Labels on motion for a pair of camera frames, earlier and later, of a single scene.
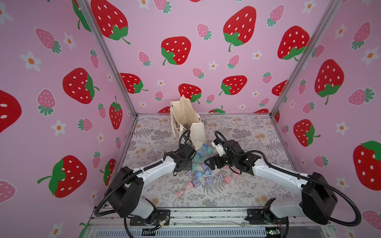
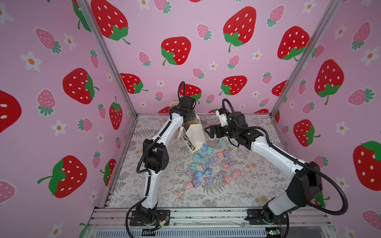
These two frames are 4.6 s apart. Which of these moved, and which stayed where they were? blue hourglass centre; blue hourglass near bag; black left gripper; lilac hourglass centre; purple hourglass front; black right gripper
Moved: black left gripper; black right gripper
Stayed: purple hourglass front; blue hourglass centre; lilac hourglass centre; blue hourglass near bag
